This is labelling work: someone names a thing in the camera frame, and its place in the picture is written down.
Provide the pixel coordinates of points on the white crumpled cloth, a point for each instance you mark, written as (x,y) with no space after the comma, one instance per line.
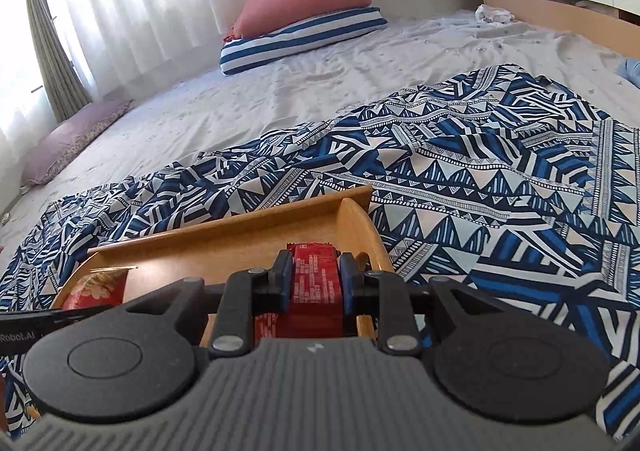
(492,14)

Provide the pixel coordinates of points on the wooden tray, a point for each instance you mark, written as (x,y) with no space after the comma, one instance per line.
(200,256)

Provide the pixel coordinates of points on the light blue cloth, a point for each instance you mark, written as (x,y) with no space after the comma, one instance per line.
(630,73)

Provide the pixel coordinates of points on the grey-green curtain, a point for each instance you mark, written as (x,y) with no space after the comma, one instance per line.
(50,56)

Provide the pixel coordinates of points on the white sheer curtain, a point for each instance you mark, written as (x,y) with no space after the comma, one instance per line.
(150,6)

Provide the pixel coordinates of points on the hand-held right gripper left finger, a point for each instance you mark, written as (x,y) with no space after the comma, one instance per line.
(285,278)

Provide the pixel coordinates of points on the blue white striped pillow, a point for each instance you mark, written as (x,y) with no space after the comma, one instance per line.
(300,38)

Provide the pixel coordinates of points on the red stick packet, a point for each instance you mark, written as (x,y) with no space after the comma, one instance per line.
(266,328)

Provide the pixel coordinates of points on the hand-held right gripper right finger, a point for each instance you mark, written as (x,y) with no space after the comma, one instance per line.
(347,283)

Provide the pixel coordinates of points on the wooden bed frame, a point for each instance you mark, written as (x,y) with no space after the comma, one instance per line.
(550,11)

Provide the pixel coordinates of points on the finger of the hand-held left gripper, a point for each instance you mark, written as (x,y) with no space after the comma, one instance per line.
(60,315)

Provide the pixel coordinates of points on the red floral snack packet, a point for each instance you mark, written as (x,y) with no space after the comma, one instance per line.
(95,291)

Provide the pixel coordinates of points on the red snack packet clear wrapper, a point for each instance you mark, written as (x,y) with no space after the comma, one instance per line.
(315,281)

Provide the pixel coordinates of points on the blue white patterned blanket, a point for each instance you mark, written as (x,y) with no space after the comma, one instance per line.
(450,181)

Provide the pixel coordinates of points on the mauve pillow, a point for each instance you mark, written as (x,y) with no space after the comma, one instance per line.
(70,141)

